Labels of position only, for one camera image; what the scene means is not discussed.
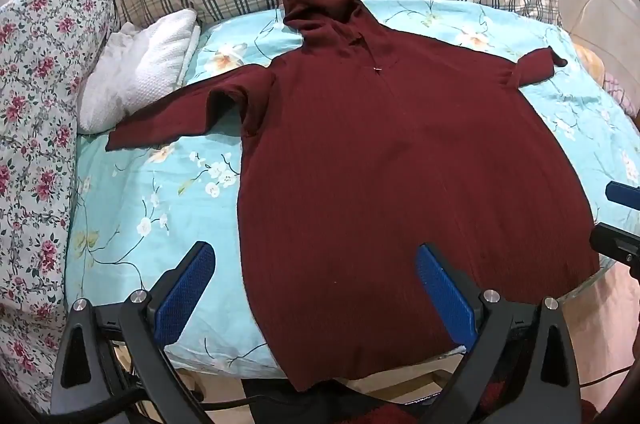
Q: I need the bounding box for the light blue floral bedsheet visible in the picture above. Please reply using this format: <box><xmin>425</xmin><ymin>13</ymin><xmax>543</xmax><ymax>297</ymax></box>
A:
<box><xmin>64</xmin><ymin>0</ymin><xmax>640</xmax><ymax>380</ymax></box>

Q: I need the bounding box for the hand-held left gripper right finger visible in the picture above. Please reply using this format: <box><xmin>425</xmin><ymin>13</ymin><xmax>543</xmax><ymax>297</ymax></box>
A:
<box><xmin>415</xmin><ymin>244</ymin><xmax>584</xmax><ymax>424</ymax></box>

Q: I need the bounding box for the dark red knit sweater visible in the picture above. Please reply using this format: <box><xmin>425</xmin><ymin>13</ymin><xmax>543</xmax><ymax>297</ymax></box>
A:
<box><xmin>105</xmin><ymin>0</ymin><xmax>601</xmax><ymax>393</ymax></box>

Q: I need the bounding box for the white folded towel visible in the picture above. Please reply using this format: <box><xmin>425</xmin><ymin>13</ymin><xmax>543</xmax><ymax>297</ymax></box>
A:
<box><xmin>77</xmin><ymin>9</ymin><xmax>201</xmax><ymax>135</ymax></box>

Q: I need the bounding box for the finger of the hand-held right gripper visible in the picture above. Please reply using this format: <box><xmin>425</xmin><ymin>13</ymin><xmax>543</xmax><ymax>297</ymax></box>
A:
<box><xmin>589</xmin><ymin>223</ymin><xmax>640</xmax><ymax>266</ymax></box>
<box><xmin>605</xmin><ymin>181</ymin><xmax>640</xmax><ymax>208</ymax></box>

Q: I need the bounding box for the white red floral quilt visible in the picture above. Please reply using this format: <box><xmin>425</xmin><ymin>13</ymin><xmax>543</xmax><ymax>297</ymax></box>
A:
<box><xmin>0</xmin><ymin>0</ymin><xmax>121</xmax><ymax>392</ymax></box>

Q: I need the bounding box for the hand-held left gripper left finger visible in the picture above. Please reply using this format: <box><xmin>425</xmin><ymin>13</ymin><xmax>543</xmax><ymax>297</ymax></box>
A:
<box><xmin>50</xmin><ymin>241</ymin><xmax>216</xmax><ymax>424</ymax></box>

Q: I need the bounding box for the pink patterned cloth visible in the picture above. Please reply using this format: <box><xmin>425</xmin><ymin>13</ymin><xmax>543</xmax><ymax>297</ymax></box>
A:
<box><xmin>572</xmin><ymin>43</ymin><xmax>640</xmax><ymax>117</ymax></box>

